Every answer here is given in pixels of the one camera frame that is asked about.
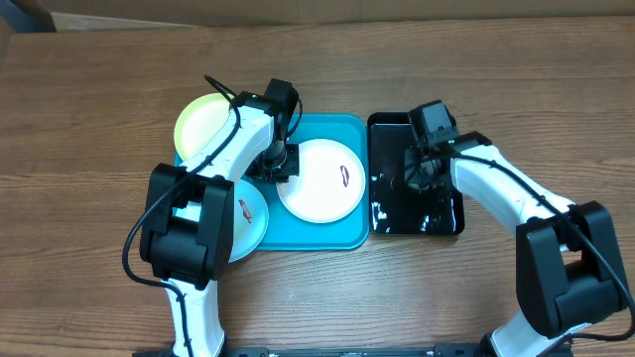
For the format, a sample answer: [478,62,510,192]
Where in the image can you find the white plate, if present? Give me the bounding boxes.
[276,139,366,224]

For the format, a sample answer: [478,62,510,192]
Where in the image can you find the yellow plate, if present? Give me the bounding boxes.
[174,93,229,161]

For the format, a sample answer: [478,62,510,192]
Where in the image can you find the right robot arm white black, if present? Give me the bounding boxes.
[404,100,634,356]

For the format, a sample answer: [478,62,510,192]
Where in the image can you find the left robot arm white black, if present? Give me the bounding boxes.
[124,77,302,356]

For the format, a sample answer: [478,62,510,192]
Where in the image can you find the black water tray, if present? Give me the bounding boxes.
[367,112,465,236]

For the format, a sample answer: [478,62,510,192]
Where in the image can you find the teal plastic tray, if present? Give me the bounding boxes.
[173,113,371,252]

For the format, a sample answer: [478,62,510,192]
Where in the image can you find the light blue plate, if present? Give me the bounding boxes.
[145,176,269,280]

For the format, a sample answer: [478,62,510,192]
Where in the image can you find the cardboard panel at back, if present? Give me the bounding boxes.
[41,0,634,26]

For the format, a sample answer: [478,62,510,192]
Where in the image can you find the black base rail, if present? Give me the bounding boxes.
[133,342,497,357]

